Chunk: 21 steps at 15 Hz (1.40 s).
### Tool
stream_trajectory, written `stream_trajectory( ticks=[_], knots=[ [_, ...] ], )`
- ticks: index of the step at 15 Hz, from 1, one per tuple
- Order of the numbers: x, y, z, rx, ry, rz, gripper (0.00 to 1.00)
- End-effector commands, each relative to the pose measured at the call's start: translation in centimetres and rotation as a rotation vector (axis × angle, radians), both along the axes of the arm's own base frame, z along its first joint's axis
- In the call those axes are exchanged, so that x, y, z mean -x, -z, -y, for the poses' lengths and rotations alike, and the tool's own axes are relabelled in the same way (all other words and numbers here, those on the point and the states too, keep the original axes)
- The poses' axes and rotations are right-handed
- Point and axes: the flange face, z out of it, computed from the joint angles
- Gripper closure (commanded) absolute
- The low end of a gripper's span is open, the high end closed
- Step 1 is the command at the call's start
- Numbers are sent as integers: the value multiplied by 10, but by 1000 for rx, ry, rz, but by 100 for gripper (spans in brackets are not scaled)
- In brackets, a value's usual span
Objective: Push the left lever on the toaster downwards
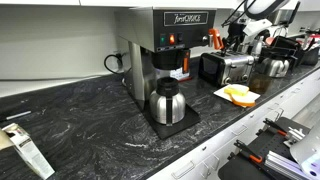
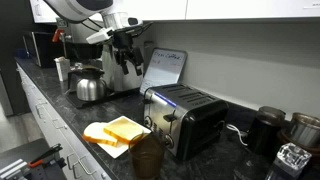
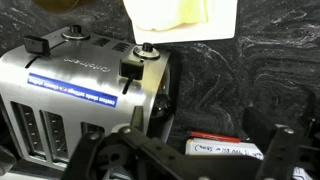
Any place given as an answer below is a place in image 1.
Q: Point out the brown translucent plastic cup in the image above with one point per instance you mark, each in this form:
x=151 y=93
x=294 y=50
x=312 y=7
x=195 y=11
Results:
x=259 y=83

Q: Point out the black orange clamp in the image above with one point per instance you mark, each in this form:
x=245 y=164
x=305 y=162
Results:
x=246 y=152
x=273 y=127

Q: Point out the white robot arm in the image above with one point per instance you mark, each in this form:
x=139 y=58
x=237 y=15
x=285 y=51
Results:
x=248 y=19

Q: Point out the white bread slice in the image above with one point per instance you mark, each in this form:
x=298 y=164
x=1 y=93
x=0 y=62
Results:
x=245 y=101

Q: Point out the white marker pen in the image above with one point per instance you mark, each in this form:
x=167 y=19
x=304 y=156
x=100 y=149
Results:
x=17 y=115

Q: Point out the yellow toast slice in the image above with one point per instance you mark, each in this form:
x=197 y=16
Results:
x=236 y=89

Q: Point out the steel commercial coffee maker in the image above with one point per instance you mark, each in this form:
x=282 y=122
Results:
x=159 y=39

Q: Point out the stainless steel coffee carafe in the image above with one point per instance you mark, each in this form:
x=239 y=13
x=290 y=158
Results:
x=167 y=103

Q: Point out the black and steel toaster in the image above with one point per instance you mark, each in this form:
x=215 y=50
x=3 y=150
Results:
x=221 y=70

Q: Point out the white square plate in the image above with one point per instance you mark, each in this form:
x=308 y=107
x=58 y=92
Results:
x=226 y=96

